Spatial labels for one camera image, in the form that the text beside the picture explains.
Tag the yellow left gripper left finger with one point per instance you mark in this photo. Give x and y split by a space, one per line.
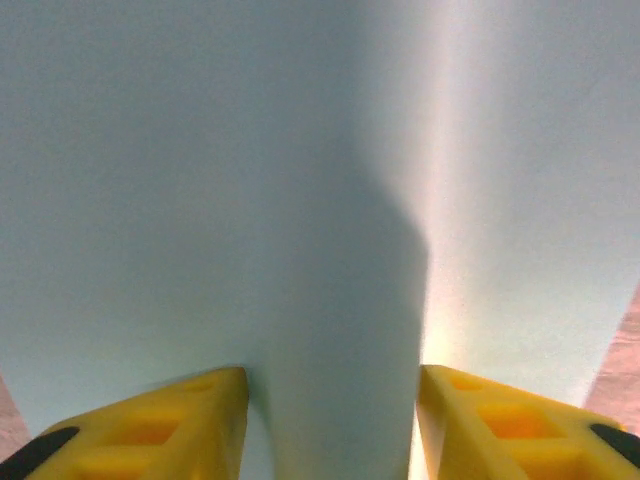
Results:
150 435

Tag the light blue cloth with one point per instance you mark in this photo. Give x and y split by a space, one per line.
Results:
250 150

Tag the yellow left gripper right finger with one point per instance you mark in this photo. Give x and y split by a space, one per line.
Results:
510 435

